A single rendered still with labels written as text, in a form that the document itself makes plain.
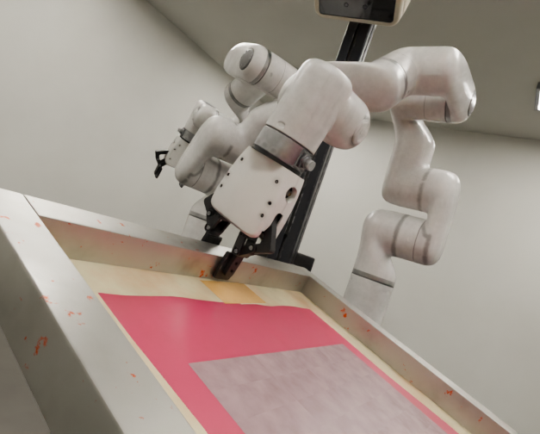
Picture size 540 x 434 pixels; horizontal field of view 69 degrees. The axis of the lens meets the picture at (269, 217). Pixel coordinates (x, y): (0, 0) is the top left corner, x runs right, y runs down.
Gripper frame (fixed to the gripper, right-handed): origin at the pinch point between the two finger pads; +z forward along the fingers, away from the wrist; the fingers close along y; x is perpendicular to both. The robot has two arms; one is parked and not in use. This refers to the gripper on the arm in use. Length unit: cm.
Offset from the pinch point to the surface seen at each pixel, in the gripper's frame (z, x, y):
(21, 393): 168, -94, 137
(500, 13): -163, -195, 63
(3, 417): 163, -77, 119
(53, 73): 14, -109, 320
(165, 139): 19, -236, 319
